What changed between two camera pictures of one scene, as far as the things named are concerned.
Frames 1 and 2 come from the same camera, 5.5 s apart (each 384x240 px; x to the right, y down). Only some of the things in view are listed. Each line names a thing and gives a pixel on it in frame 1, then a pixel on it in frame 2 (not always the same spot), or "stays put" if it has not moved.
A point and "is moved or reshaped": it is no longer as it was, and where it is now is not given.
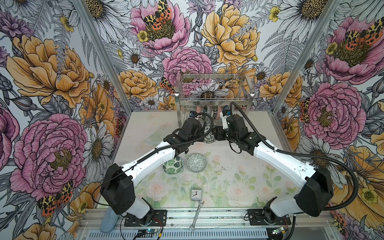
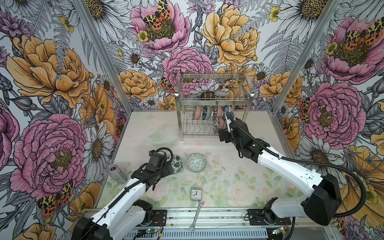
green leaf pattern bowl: [174, 166] stays put
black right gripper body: [233, 136] stays put
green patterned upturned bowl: [196, 162] stays put
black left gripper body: [199, 134] to [164, 171]
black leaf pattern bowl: [211, 138] is moved or reshaped
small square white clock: [196, 193] stays put
